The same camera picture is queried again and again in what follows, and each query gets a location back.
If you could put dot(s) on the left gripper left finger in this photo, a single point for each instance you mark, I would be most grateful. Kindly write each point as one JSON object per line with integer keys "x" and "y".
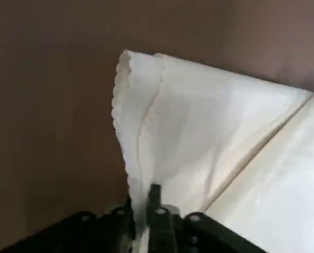
{"x": 93, "y": 232}

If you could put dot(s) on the cream tablecloth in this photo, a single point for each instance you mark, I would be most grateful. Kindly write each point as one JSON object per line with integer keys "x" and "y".
{"x": 199, "y": 118}

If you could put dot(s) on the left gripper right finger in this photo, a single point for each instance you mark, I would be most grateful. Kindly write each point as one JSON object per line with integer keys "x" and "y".
{"x": 162, "y": 232}

